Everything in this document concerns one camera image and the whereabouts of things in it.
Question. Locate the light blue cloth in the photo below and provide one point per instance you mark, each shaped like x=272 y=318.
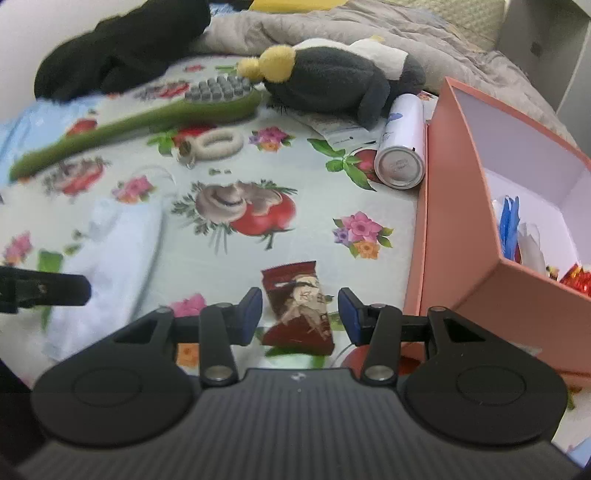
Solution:
x=115 y=258

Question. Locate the shiny red packet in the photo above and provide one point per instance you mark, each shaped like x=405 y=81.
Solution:
x=577 y=279

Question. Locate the black garment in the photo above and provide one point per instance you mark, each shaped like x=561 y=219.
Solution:
x=115 y=46

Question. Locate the grey penguin plush toy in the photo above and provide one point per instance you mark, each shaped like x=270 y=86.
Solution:
x=332 y=78

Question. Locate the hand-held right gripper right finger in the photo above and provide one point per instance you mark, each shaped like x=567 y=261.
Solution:
x=348 y=318

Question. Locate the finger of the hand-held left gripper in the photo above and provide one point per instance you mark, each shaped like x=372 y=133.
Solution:
x=55 y=288

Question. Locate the grey duvet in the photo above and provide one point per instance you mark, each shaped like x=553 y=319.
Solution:
x=369 y=27

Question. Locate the white spray can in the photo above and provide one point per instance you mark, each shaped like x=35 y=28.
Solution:
x=401 y=138

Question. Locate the printed bedsheet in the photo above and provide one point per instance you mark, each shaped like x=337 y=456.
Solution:
x=300 y=194

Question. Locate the beige padded headboard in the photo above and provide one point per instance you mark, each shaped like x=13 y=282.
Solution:
x=461 y=18

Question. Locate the white paper packet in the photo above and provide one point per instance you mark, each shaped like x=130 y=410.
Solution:
x=337 y=131

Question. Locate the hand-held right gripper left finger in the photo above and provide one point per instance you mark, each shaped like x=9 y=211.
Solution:
x=249 y=318

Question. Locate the pink cardboard box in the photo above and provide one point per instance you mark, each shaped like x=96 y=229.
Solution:
x=452 y=207

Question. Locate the yellow pillow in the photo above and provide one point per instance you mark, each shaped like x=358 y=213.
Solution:
x=295 y=4

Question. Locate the green massage brush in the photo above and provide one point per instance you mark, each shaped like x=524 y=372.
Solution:
x=152 y=120

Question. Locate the white cloth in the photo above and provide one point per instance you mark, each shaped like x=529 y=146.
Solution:
x=531 y=244

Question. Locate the dark red snack packet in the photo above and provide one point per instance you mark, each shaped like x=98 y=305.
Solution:
x=295 y=300

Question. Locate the blue and white packet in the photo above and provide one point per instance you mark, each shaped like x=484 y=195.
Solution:
x=508 y=230

